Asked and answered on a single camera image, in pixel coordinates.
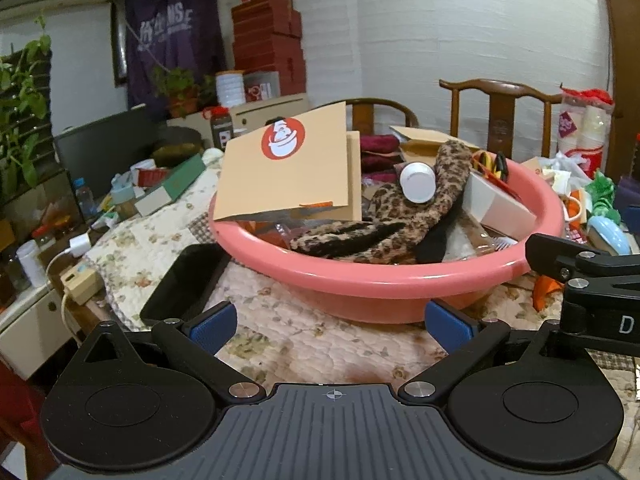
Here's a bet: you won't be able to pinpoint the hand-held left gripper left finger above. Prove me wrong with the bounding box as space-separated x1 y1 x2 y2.
82 301 264 406

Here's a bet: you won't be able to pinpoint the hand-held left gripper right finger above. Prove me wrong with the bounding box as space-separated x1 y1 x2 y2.
397 298 596 406

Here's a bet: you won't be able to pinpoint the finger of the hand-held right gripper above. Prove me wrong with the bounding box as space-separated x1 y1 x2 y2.
525 233 640 357

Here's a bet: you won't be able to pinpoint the pink plastic basin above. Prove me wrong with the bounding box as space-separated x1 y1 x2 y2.
207 156 572 324

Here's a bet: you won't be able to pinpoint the leopard print fuzzy cloth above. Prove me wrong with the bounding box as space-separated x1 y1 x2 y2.
289 140 474 267

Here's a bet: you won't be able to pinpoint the white round lid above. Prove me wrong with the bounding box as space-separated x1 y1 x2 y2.
399 161 437 205

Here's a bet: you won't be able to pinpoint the paper bag with red logo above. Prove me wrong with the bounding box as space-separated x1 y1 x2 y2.
212 101 353 224

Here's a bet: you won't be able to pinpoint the black plastic tray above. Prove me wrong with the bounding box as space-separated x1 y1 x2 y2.
139 243 232 327

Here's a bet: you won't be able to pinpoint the orange plastic wrapper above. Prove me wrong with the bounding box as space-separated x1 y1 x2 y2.
531 274 564 312

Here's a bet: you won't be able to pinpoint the green plastic bag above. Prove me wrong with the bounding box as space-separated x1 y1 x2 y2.
584 172 622 224

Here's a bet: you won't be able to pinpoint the floral quilted tablecloth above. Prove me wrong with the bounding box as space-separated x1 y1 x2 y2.
82 160 640 461

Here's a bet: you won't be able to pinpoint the white plastic bag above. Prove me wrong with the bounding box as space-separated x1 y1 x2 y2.
537 152 594 197

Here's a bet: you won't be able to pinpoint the white and purple box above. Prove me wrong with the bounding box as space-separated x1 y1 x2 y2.
462 170 552 244

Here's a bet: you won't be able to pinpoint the pack of paper cups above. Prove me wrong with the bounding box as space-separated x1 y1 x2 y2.
557 87 616 177

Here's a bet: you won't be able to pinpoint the beige power strip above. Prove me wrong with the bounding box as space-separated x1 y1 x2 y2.
60 267 104 305

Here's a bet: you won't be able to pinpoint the green book box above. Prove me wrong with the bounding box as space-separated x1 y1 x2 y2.
134 154 207 217

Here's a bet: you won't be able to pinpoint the white charger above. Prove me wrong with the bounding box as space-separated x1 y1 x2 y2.
69 233 94 259

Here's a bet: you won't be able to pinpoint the clear water bottle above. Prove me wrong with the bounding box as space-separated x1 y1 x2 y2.
74 177 99 222

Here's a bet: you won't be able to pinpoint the high back wooden chair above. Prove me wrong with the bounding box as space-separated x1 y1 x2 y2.
438 78 564 162

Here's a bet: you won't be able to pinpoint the white cabinet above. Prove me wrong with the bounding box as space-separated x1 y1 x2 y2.
0 284 77 382

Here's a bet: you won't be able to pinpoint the open brown cardboard box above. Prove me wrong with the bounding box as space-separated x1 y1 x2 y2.
389 125 482 162

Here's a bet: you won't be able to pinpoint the maroon cloth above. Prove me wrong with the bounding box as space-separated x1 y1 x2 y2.
359 133 402 174

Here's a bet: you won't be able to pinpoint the white plastic bottle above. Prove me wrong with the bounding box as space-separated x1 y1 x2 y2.
17 240 49 289

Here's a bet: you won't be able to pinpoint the dark jar with red lid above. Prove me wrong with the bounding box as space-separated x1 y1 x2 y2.
209 106 235 149

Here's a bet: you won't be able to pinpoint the black monitor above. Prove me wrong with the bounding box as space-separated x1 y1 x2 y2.
52 105 167 197

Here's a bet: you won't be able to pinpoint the wooden door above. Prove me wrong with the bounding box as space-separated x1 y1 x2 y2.
597 0 640 177

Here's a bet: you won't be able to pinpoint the beige cardboard box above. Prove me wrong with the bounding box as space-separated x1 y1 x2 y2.
231 92 311 134

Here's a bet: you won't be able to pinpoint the round back wooden chair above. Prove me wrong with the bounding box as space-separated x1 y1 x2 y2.
345 98 420 134

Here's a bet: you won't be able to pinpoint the white stack of cups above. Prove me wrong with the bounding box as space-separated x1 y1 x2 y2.
215 70 246 109

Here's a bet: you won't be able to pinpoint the small potted plant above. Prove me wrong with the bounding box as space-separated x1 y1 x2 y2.
150 65 217 119

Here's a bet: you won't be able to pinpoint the red and white box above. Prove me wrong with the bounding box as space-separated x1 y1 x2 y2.
244 71 281 101

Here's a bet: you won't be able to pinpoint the dark purple hanging shirt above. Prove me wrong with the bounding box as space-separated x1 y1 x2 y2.
123 0 227 112

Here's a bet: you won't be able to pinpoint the stack of red boxes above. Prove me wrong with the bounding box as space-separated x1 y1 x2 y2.
231 0 307 97

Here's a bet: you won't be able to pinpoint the green climbing plant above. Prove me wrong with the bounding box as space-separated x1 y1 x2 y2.
0 15 54 211

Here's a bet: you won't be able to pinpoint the black handled scissors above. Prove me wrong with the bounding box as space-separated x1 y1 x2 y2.
471 150 512 182

